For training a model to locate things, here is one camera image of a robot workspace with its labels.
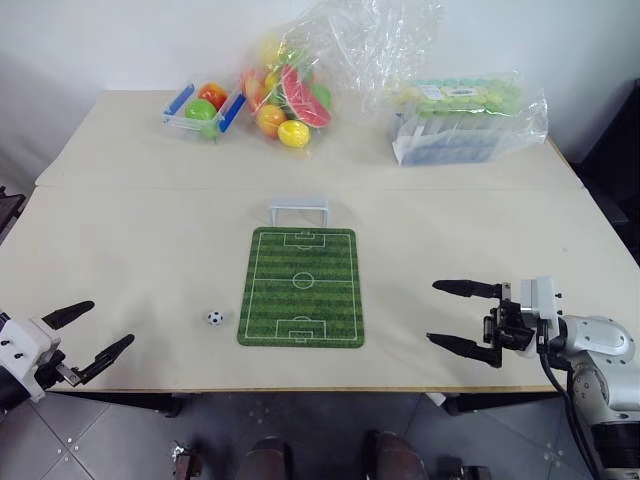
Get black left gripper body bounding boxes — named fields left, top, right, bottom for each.
left=35, top=348, right=83, bottom=390

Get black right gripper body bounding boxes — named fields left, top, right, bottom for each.
left=481, top=281, right=540, bottom=352

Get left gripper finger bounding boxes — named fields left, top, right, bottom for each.
left=74, top=333, right=136, bottom=386
left=40, top=299, right=96, bottom=331

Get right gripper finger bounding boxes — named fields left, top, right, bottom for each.
left=431, top=278, right=504, bottom=301
left=425, top=331, right=503, bottom=370

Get green soccer field mat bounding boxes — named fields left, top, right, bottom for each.
left=236, top=226, right=367, bottom=348

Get dark brown furniture piece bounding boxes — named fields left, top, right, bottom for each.
left=0, top=186, right=27, bottom=247

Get dark rounded shape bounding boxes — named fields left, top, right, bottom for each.
left=363, top=430, right=427, bottom=480
left=244, top=435, right=294, bottom=480

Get pack of green-capped tubes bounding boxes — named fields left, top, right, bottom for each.
left=391, top=76, right=527, bottom=167

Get clear plastic tube bag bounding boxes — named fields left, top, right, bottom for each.
left=386, top=68, right=550, bottom=168

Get small white goal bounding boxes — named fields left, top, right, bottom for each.
left=266, top=195, right=332, bottom=228

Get dark chair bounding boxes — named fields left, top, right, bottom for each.
left=563, top=76, right=640, bottom=252

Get yellow toy lemon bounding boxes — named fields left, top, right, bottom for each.
left=276, top=119, right=313, bottom=150

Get green toy fruit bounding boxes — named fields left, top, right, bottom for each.
left=309, top=82, right=334, bottom=109

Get green toy apple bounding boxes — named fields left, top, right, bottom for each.
left=184, top=98, right=219, bottom=123

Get toy watermelon slice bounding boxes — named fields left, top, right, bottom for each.
left=279, top=64, right=334, bottom=129

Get orange yellow toy peach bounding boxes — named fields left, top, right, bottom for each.
left=255, top=103, right=288, bottom=142

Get clear plastic fruit bag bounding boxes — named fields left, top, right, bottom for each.
left=238, top=0, right=447, bottom=157

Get red orange toy apple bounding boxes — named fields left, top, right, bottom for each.
left=198, top=82, right=229, bottom=109

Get red orange toy fruit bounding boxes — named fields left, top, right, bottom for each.
left=241, top=66, right=269, bottom=114

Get yellow toy fruit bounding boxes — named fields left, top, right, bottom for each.
left=259, top=31, right=296, bottom=67

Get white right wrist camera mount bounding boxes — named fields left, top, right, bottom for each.
left=518, top=274, right=564, bottom=359

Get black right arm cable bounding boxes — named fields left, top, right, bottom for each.
left=537, top=335, right=603, bottom=480

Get brown block with bracket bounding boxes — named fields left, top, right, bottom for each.
left=169, top=439, right=204, bottom=480

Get clear basket blue handles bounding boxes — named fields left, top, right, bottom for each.
left=160, top=81, right=248, bottom=142

